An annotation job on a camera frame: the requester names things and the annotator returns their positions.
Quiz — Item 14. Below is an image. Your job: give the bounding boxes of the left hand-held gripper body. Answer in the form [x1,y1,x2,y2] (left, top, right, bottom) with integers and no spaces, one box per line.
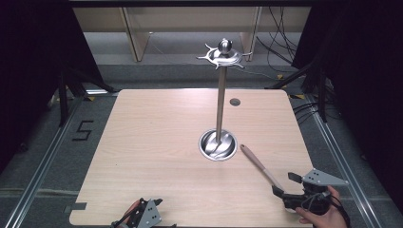
[125,198,164,228]

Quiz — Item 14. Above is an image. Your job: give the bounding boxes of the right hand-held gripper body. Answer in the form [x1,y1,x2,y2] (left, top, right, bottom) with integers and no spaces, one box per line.
[282,167,350,217]

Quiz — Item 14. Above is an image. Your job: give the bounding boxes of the wooden handled spatula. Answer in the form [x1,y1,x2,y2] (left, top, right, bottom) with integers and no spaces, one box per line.
[240,143,286,192]

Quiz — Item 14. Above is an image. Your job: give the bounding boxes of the steel utensil rack stand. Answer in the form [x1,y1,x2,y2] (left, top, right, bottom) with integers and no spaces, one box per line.
[196,37,254,162]

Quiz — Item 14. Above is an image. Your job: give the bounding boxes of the person's left hand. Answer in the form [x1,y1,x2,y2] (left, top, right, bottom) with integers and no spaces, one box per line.
[119,199,143,227]

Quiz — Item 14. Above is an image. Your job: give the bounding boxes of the person's right hand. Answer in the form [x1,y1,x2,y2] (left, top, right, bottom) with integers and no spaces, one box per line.
[294,184,350,228]

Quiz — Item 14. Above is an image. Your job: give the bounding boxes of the black metal stand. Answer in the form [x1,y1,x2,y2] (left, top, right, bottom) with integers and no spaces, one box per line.
[265,58,331,124]
[56,61,119,128]

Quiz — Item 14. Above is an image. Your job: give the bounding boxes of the black curtain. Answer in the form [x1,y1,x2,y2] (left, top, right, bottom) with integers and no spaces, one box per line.
[0,0,106,174]
[290,0,403,207]

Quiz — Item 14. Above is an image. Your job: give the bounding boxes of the light wooden desk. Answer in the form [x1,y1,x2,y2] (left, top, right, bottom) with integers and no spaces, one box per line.
[71,6,312,64]

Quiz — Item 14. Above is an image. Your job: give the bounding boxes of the aluminium floor rail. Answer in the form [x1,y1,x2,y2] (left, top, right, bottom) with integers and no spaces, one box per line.
[302,94,383,228]
[2,94,88,228]

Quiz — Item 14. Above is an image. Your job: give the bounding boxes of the black wrist strap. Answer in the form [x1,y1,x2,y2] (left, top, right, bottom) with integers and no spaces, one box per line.
[328,193,353,228]

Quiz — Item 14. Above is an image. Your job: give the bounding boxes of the black cables on floor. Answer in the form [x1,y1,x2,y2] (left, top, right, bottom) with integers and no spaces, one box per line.
[292,100,321,125]

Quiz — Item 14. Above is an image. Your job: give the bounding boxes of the bunch of black cables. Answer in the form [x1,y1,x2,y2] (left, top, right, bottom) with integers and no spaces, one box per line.
[256,6,302,66]

